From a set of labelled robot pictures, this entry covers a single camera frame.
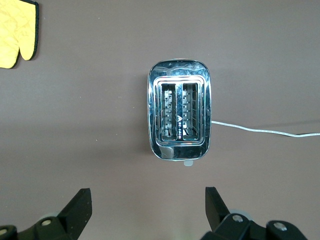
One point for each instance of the yellow quilted oven mitt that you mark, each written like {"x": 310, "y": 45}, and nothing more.
{"x": 15, "y": 30}

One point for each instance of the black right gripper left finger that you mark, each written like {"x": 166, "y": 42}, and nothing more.
{"x": 75, "y": 212}

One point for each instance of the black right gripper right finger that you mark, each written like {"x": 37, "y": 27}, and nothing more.
{"x": 217, "y": 210}

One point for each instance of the chrome and beige two-slot toaster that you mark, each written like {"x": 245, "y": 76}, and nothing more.
{"x": 178, "y": 150}

